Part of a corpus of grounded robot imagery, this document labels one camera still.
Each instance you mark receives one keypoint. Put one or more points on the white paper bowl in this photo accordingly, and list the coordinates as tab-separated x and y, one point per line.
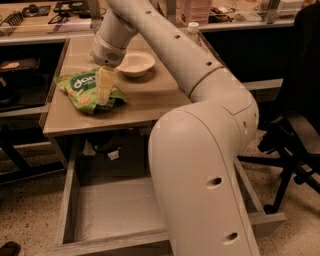
136	64

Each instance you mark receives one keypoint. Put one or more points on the pink stacked containers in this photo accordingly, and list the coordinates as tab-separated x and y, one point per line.
194	11

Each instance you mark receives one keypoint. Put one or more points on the black tray with items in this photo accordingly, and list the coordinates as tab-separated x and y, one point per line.
73	6

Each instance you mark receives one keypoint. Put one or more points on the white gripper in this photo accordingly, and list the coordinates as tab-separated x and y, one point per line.
107	54

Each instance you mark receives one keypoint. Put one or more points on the dark shoe tip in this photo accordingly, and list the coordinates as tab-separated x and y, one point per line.
9	249

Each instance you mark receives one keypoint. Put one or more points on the grey wooden open drawer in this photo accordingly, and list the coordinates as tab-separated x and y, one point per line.
109	207

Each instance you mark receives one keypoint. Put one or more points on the black office chair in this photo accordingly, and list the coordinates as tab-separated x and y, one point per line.
292	127

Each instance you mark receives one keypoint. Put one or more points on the clear plastic water bottle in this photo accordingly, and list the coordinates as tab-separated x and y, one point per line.
193	32

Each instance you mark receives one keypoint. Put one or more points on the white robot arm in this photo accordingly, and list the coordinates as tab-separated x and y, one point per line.
203	208

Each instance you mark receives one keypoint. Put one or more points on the green rice chip bag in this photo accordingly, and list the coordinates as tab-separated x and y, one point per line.
81	89

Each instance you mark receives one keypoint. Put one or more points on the black coiled spring object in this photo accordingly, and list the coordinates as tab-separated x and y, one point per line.
9	24

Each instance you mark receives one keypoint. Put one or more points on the wooden drawer cabinet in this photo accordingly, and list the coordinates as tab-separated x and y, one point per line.
133	96

